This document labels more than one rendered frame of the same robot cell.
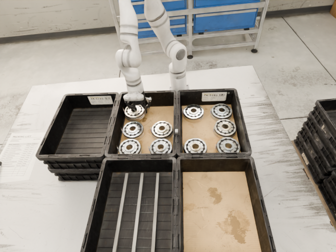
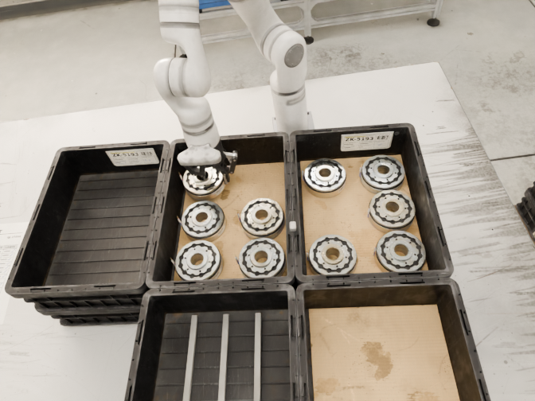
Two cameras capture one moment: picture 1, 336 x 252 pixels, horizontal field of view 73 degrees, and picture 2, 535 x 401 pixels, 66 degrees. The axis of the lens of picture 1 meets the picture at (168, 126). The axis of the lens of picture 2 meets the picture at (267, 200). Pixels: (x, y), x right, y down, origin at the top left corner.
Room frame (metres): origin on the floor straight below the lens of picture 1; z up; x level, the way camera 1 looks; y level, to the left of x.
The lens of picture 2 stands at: (0.19, -0.01, 1.67)
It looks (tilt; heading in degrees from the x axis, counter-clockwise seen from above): 55 degrees down; 2
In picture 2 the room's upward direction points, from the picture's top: 10 degrees counter-clockwise
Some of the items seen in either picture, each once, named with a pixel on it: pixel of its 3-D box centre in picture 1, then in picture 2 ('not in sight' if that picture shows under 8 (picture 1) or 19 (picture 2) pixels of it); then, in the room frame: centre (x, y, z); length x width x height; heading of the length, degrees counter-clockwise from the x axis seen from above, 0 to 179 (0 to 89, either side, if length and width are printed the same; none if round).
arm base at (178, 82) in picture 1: (178, 81); (290, 108); (1.05, -0.09, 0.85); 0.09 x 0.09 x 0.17; 81
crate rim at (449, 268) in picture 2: (209, 119); (360, 196); (0.68, -0.19, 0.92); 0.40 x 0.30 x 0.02; 173
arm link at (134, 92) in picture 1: (134, 87); (199, 136); (0.81, 0.13, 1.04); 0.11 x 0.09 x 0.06; 173
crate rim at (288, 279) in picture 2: (144, 121); (225, 204); (0.71, 0.11, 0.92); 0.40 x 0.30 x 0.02; 173
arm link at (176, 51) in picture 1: (176, 57); (285, 61); (1.05, -0.08, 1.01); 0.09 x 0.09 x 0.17; 29
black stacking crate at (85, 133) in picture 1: (85, 129); (106, 222); (0.75, 0.40, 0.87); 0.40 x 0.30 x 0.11; 173
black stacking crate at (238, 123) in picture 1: (209, 127); (358, 208); (0.68, -0.19, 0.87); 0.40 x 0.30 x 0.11; 173
